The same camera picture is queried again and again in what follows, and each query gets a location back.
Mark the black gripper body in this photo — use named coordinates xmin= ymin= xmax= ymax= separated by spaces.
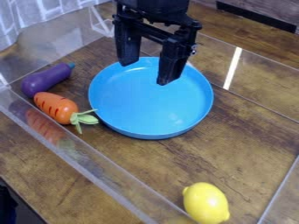
xmin=114 ymin=0 xmax=202 ymax=39

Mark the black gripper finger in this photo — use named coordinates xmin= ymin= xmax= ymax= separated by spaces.
xmin=156 ymin=27 xmax=196 ymax=86
xmin=114 ymin=17 xmax=142 ymax=67

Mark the orange toy carrot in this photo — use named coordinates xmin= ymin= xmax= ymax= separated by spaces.
xmin=34 ymin=92 xmax=99 ymax=133

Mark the blue round plate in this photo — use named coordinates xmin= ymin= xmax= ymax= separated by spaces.
xmin=88 ymin=57 xmax=214 ymax=140

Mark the purple toy eggplant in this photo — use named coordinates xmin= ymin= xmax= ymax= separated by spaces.
xmin=22 ymin=63 xmax=75 ymax=97

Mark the white grid curtain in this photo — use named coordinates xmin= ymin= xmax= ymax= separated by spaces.
xmin=0 ymin=0 xmax=110 ymax=52

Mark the yellow toy lemon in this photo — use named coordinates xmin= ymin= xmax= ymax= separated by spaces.
xmin=182 ymin=182 xmax=230 ymax=224

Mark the clear acrylic enclosure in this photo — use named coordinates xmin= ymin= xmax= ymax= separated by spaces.
xmin=0 ymin=3 xmax=299 ymax=224

